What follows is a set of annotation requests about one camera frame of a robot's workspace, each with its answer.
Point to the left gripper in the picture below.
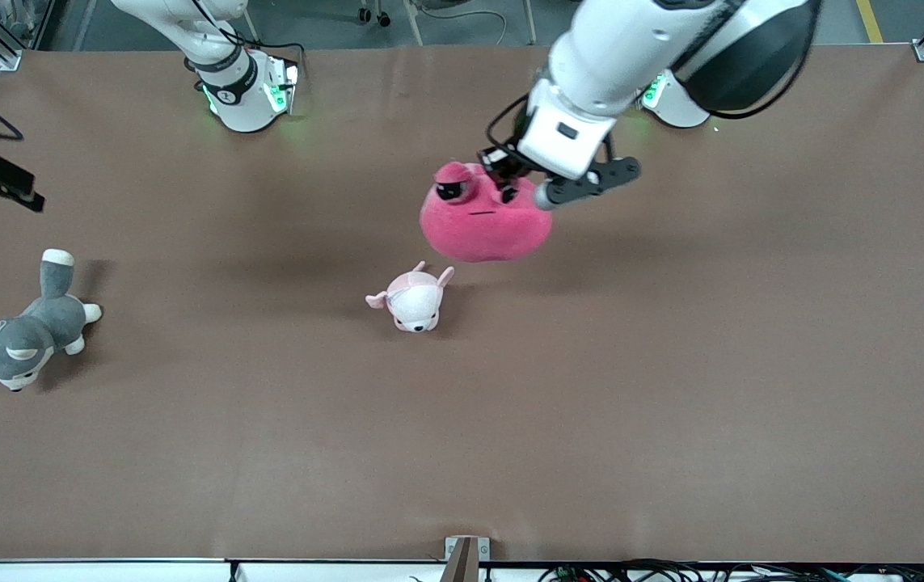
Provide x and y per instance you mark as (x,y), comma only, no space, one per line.
(508,168)

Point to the hot pink round plush toy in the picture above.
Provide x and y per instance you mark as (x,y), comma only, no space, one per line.
(478,234)

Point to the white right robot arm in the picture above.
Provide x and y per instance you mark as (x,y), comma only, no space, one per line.
(243,89)

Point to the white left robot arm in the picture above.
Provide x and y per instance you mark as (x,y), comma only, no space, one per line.
(631,40)

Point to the grey white husky plush toy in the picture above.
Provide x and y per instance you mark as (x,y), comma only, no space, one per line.
(25,335)

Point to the white stand leg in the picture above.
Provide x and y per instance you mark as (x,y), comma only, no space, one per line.
(529,24)
(413,24)

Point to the light pink small plush animal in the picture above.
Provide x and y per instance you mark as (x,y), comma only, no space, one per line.
(413,303)

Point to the black chair caster base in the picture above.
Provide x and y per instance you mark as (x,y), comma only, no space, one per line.
(383,18)

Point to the metal table edge bracket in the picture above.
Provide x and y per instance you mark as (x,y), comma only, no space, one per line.
(466,558)

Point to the white table edge rail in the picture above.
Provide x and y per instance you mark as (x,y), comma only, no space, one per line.
(65,572)

